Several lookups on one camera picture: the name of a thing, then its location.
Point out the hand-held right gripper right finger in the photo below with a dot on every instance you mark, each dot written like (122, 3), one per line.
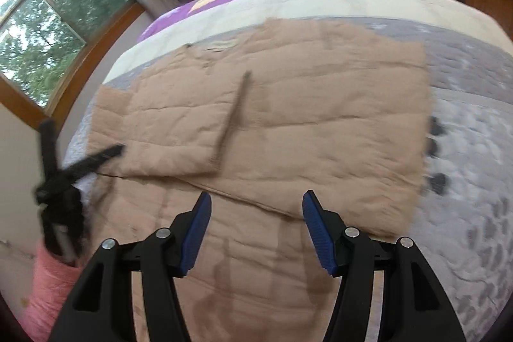
(318, 234)

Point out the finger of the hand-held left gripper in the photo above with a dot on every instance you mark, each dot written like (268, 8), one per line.
(98, 158)
(49, 141)

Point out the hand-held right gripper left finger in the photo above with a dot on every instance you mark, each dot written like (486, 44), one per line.
(196, 234)

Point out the tan padded coat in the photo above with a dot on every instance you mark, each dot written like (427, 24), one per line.
(288, 125)

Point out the person's left forearm pink sleeve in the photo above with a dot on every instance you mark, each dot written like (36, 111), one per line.
(48, 286)

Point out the wooden framed window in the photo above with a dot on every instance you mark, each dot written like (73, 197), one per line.
(52, 25)

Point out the purple flowered blanket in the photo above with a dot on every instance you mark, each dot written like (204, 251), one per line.
(180, 15)

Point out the grey quilted bedspread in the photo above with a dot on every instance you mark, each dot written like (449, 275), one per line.
(473, 165)

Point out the cream bed sheet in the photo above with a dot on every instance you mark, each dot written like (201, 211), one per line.
(320, 1)

